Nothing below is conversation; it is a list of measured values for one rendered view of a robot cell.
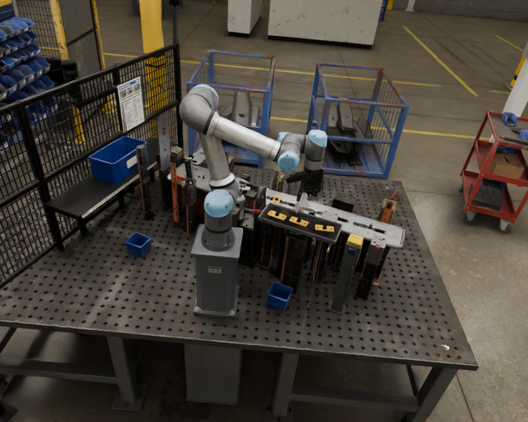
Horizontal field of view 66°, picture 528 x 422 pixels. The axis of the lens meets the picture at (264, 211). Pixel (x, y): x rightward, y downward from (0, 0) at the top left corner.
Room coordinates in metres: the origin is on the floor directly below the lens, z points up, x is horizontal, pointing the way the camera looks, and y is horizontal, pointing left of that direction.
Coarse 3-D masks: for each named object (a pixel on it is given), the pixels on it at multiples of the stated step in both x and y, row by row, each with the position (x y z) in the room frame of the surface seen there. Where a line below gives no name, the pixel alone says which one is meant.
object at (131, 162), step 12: (120, 144) 2.13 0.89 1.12; (132, 144) 2.15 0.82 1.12; (144, 144) 2.10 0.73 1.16; (96, 156) 1.94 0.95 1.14; (108, 156) 2.03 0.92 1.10; (120, 156) 2.12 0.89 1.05; (132, 156) 1.99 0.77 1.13; (96, 168) 1.88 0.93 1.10; (108, 168) 1.85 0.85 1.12; (120, 168) 1.88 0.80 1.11; (132, 168) 1.98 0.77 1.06; (108, 180) 1.85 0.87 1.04; (120, 180) 1.87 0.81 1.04
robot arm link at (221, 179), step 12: (204, 96) 1.46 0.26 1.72; (216, 96) 1.55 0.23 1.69; (216, 108) 1.52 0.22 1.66; (204, 144) 1.48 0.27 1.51; (216, 144) 1.49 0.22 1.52; (204, 156) 1.50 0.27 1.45; (216, 156) 1.48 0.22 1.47; (216, 168) 1.48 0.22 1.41; (228, 168) 1.51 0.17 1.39; (216, 180) 1.48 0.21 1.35; (228, 180) 1.48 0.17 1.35
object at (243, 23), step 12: (228, 0) 9.79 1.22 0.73; (240, 0) 9.77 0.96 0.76; (252, 0) 9.97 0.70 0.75; (228, 12) 9.78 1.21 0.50; (240, 12) 9.77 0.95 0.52; (252, 12) 10.09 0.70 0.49; (228, 24) 9.78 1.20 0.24; (240, 24) 9.77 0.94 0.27; (252, 24) 10.23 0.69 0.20; (240, 36) 9.78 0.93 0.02
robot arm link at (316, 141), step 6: (312, 132) 1.48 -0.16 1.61; (318, 132) 1.49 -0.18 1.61; (324, 132) 1.49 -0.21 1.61; (306, 138) 1.47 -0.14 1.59; (312, 138) 1.46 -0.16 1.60; (318, 138) 1.45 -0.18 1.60; (324, 138) 1.46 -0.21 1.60; (306, 144) 1.45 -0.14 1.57; (312, 144) 1.45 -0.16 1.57; (318, 144) 1.45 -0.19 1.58; (324, 144) 1.46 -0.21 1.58; (306, 150) 1.45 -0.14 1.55; (312, 150) 1.45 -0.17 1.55; (318, 150) 1.45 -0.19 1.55; (324, 150) 1.47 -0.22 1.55; (306, 156) 1.47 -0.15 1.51; (312, 156) 1.45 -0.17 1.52; (318, 156) 1.45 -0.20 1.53
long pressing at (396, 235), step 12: (180, 168) 2.12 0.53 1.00; (204, 168) 2.15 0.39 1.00; (168, 180) 2.00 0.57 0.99; (204, 180) 2.02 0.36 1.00; (276, 192) 1.97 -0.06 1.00; (312, 204) 1.88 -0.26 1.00; (348, 216) 1.80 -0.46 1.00; (360, 216) 1.81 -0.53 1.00; (348, 228) 1.69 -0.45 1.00; (360, 228) 1.70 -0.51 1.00; (372, 228) 1.71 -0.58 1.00; (384, 228) 1.72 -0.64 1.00; (396, 228) 1.73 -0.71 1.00; (396, 240) 1.63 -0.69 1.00
